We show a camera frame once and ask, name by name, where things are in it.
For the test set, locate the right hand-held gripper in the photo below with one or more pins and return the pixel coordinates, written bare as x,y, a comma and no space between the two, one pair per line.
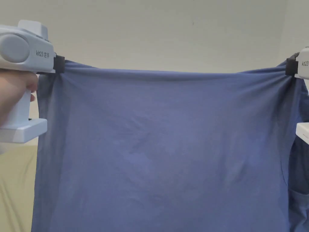
302,64

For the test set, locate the bed with beige sheet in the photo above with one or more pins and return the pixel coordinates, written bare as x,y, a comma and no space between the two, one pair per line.
14,188

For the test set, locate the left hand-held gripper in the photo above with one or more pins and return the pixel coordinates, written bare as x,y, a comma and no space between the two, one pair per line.
24,50

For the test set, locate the person's left hand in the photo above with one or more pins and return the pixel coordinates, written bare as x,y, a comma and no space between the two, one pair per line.
14,94

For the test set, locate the dark blue shirt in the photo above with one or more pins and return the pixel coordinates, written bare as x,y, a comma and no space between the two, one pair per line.
164,149

